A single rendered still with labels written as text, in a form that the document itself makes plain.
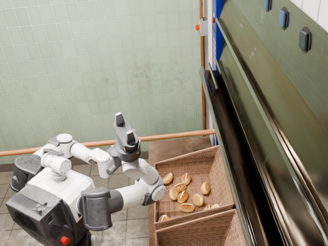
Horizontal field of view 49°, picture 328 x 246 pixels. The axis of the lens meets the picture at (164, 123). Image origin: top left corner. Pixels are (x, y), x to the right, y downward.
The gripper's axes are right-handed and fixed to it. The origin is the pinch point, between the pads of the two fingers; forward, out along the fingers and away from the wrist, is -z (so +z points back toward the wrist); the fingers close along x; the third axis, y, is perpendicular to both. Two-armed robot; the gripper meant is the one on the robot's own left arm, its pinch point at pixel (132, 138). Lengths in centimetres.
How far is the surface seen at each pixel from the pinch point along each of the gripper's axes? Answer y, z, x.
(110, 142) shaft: -16.3, 0.0, 7.7
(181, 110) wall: -49, -132, 72
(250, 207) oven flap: 75, 29, -13
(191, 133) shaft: 21.4, -26.3, 7.2
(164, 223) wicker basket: 17, 3, 55
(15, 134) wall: -184, -41, 82
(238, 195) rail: 70, 28, -16
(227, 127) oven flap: 48, -14, -13
